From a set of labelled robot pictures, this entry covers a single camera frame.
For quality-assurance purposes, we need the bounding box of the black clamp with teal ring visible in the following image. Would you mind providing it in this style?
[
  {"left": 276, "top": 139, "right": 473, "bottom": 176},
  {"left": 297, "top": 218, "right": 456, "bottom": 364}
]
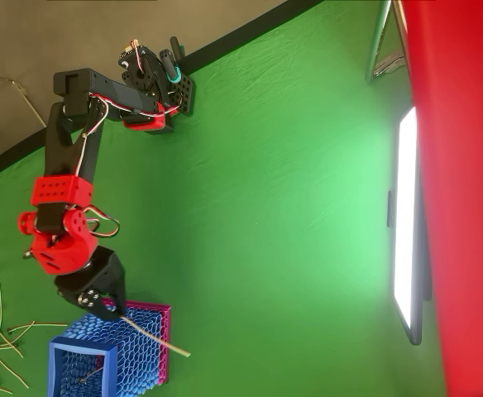
[{"left": 158, "top": 36, "right": 184, "bottom": 84}]

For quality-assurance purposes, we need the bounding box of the red white forearm wire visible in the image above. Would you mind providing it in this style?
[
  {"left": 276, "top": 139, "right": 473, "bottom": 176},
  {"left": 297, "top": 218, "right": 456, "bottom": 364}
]
[{"left": 74, "top": 94, "right": 110, "bottom": 175}]

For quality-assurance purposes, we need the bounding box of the flat LED light panel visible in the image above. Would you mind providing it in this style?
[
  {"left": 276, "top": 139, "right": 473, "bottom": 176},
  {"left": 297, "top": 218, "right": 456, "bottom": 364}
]
[{"left": 385, "top": 105, "right": 433, "bottom": 347}]

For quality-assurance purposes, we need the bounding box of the red white wrist wire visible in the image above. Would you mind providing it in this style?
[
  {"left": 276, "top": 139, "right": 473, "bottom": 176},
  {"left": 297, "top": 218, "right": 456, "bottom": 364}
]
[{"left": 83, "top": 205, "right": 121, "bottom": 240}]

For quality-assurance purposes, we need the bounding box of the blue and pink mesh basket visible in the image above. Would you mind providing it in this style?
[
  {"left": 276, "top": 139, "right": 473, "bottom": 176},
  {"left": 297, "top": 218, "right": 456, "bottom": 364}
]
[{"left": 46, "top": 297, "right": 171, "bottom": 397}]

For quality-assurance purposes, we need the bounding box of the green cloth with black rim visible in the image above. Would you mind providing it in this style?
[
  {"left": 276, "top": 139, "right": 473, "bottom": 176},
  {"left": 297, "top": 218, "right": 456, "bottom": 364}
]
[{"left": 0, "top": 0, "right": 447, "bottom": 397}]

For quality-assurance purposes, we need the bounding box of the chrome tube stand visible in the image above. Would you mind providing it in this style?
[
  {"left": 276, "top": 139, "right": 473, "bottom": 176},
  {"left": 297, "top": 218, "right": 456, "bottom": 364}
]
[{"left": 364, "top": 0, "right": 408, "bottom": 84}]

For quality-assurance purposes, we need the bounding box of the red blurred panel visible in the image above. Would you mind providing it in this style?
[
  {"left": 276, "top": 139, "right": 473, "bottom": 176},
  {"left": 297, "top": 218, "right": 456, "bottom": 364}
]
[{"left": 398, "top": 0, "right": 483, "bottom": 397}]

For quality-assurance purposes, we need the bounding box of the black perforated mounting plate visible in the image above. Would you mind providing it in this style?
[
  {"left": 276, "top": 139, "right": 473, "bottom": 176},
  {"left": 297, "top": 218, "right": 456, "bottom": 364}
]
[{"left": 170, "top": 74, "right": 195, "bottom": 117}]

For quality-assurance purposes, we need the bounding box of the single wooden stick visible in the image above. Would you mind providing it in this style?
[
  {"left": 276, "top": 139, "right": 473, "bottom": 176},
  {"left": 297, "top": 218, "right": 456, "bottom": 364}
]
[{"left": 121, "top": 314, "right": 191, "bottom": 358}]

